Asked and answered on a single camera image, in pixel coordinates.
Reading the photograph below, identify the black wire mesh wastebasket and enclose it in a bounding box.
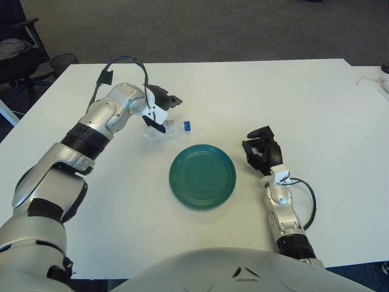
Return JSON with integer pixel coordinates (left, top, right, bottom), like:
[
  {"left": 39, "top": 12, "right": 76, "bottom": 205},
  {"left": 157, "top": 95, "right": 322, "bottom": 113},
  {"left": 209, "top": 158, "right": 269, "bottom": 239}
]
[{"left": 49, "top": 54, "right": 80, "bottom": 78}]

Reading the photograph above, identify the clear plastic bottle blue cap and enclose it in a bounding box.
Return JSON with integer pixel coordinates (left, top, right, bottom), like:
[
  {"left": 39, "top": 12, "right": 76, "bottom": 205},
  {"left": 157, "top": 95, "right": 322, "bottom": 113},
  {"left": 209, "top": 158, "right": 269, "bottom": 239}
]
[{"left": 142, "top": 119, "right": 193, "bottom": 141}]

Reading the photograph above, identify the grey cloth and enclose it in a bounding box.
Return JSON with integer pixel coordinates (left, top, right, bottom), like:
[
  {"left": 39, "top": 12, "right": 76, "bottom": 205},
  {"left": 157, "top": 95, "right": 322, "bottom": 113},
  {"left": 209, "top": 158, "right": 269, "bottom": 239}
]
[{"left": 0, "top": 38, "right": 34, "bottom": 55}]

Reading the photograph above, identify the white desk frame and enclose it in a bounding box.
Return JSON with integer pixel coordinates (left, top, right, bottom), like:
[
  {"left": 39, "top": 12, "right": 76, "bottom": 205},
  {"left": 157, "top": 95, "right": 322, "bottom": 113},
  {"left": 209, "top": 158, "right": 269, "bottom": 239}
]
[{"left": 0, "top": 99, "right": 21, "bottom": 127}]

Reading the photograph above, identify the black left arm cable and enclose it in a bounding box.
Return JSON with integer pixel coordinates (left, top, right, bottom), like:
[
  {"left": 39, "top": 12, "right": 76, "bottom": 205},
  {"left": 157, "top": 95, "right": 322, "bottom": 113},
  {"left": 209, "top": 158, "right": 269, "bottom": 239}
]
[{"left": 89, "top": 55, "right": 151, "bottom": 110}]

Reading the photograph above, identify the black office chair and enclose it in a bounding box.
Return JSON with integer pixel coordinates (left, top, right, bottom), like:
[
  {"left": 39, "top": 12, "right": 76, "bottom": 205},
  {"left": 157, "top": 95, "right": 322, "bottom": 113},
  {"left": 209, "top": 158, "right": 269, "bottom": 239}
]
[{"left": 0, "top": 0, "right": 51, "bottom": 103}]

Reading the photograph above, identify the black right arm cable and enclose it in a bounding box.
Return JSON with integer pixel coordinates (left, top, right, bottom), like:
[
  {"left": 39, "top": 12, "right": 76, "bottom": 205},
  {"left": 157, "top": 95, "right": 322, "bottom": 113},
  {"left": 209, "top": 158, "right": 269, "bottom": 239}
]
[{"left": 287, "top": 178, "right": 317, "bottom": 231}]

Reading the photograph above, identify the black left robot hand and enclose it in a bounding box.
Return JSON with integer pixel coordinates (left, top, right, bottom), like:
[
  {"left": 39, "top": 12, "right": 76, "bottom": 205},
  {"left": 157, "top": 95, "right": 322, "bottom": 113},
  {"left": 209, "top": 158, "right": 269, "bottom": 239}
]
[{"left": 142, "top": 85, "right": 184, "bottom": 134}]

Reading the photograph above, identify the green round plate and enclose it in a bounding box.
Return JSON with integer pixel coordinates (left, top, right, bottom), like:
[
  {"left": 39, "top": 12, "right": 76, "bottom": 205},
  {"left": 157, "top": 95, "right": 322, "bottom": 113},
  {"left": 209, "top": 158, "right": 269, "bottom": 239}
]
[{"left": 168, "top": 144, "right": 237, "bottom": 211}]

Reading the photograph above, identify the grey robot torso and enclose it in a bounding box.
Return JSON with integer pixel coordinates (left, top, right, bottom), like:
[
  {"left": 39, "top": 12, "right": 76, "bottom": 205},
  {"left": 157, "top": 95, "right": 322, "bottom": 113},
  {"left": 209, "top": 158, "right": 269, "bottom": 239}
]
[{"left": 111, "top": 248, "right": 370, "bottom": 292}]

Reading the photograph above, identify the thin white cable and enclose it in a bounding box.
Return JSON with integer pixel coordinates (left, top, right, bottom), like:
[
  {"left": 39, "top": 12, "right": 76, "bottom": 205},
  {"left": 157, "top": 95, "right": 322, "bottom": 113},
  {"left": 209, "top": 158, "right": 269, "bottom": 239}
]
[{"left": 356, "top": 75, "right": 384, "bottom": 88}]

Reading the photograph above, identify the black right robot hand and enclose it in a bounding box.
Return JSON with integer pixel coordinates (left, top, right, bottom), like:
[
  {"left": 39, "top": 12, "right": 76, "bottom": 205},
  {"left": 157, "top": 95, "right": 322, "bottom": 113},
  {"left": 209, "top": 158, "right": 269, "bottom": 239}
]
[{"left": 242, "top": 125, "right": 284, "bottom": 176}]

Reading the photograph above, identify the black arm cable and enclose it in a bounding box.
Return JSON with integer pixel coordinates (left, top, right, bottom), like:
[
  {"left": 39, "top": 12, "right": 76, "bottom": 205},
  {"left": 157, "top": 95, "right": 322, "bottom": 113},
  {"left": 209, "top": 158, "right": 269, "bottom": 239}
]
[
  {"left": 287, "top": 178, "right": 317, "bottom": 231},
  {"left": 89, "top": 55, "right": 151, "bottom": 110}
]

